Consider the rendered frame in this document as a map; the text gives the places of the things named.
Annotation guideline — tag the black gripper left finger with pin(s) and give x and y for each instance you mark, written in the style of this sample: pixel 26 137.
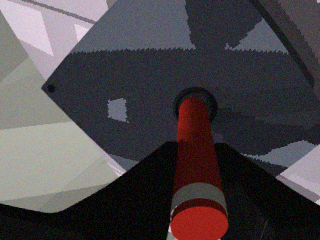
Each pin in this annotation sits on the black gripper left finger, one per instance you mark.
pixel 136 206

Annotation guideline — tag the dark red peg with white band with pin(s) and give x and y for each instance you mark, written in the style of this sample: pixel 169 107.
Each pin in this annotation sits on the dark red peg with white band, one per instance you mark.
pixel 198 209

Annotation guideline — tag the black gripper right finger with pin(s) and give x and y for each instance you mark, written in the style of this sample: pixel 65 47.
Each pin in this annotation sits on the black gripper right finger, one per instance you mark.
pixel 259 206

